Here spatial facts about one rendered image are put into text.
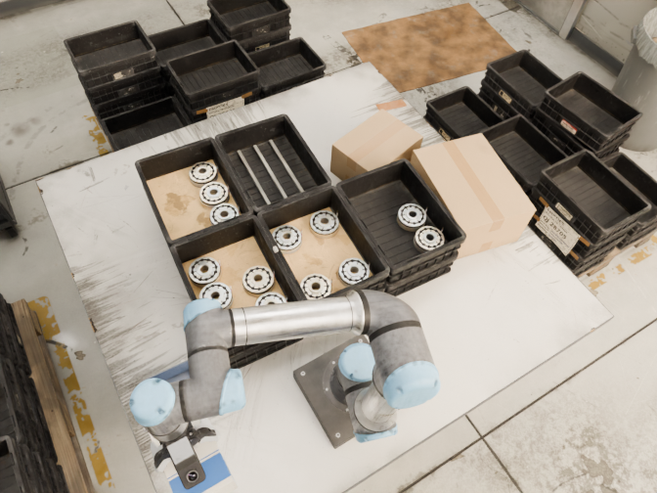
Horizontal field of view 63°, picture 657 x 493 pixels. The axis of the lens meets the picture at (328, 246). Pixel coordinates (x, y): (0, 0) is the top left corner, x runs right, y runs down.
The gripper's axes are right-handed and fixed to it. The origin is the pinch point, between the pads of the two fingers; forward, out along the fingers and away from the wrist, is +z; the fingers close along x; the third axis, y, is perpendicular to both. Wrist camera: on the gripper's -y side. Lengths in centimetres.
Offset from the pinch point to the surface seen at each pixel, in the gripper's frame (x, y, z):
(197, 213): -32, 84, 27
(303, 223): -63, 61, 28
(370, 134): -107, 85, 25
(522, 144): -205, 79, 73
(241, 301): -31, 44, 28
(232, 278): -32, 53, 27
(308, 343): -45, 25, 41
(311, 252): -60, 49, 28
